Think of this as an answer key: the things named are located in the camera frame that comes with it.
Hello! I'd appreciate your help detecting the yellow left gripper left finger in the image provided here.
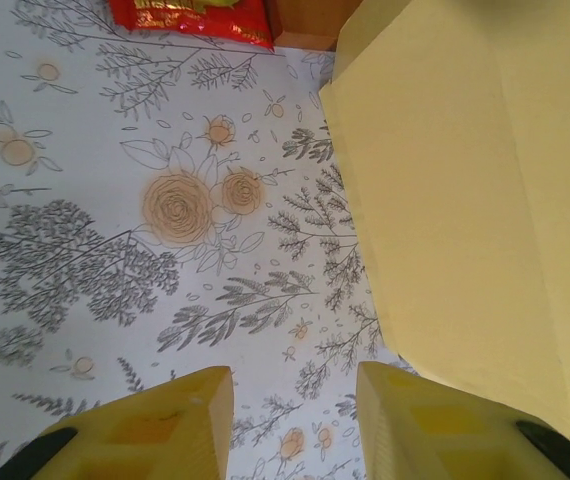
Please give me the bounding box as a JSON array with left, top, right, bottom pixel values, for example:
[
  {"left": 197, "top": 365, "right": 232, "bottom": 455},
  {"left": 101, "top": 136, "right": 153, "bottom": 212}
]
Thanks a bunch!
[{"left": 0, "top": 365, "right": 237, "bottom": 480}]

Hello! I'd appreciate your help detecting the red snack packet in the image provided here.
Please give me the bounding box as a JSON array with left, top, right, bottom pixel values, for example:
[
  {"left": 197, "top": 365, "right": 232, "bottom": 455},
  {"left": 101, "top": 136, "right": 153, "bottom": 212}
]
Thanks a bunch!
[{"left": 108, "top": 0, "right": 276, "bottom": 52}]

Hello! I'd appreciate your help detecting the brown wooden board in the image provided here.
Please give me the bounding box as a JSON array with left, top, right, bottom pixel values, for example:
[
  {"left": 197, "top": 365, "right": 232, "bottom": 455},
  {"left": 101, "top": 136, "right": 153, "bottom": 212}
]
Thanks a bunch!
[{"left": 263, "top": 0, "right": 366, "bottom": 52}]

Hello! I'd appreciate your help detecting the yellow paper box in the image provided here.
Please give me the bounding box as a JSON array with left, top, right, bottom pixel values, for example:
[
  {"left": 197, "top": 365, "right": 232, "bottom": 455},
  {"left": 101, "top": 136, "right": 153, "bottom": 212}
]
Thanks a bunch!
[{"left": 318, "top": 0, "right": 570, "bottom": 464}]

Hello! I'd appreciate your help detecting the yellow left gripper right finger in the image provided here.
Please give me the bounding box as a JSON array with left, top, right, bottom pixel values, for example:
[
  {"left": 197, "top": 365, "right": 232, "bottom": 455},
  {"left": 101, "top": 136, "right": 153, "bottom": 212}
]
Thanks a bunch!
[{"left": 355, "top": 362, "right": 570, "bottom": 480}]

